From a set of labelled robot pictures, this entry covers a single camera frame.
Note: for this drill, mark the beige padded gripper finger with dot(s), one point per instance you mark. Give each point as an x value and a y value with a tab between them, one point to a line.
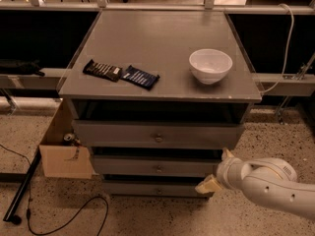
226	154
209	185

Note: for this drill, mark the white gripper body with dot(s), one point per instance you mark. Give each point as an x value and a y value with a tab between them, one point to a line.
223	172

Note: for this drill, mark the grey drawer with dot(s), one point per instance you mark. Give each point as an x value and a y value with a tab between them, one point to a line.
154	166
123	134
153	189

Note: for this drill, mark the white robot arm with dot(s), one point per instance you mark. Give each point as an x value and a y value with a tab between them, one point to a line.
266	182

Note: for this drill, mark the grey drawer cabinet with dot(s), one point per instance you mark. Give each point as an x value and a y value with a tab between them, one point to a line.
160	43

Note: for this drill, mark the grey bottom drawer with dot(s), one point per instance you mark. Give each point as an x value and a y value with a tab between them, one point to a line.
153	189

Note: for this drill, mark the grey top drawer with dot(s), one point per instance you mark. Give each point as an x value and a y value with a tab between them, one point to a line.
123	134

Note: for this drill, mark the white bowl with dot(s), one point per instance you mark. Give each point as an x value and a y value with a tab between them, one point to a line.
209	66

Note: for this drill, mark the brown snack bar wrapper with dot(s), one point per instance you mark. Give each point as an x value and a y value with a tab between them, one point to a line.
103	71

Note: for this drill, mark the cardboard box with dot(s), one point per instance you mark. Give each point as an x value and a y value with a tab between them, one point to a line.
60	160

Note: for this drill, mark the metal can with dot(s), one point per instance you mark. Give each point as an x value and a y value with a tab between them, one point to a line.
69	138

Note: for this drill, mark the black floor bar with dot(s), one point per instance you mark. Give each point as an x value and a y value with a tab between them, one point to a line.
24	179

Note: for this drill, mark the black bag on rail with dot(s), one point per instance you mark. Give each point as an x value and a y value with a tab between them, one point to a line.
20	67

